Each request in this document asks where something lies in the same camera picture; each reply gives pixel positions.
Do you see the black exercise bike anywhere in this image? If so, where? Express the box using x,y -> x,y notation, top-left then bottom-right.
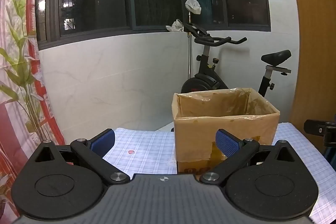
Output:
181,21 -> 292,98

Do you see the brown cardboard box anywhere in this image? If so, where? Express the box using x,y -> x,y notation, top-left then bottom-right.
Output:
172,87 -> 281,175

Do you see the checked tablecloth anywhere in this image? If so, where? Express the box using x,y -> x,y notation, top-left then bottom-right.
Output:
102,122 -> 336,224

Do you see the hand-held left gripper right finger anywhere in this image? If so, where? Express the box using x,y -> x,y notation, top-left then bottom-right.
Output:
199,128 -> 305,185

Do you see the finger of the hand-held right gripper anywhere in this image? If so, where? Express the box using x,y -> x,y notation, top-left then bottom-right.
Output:
304,120 -> 336,146

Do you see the floral printed curtain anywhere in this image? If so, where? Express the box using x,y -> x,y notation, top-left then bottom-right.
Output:
0,0 -> 65,224

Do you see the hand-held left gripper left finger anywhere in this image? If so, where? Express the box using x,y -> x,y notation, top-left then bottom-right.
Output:
26,128 -> 131,185

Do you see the wooden door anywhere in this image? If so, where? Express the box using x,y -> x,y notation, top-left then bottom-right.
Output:
285,0 -> 336,151

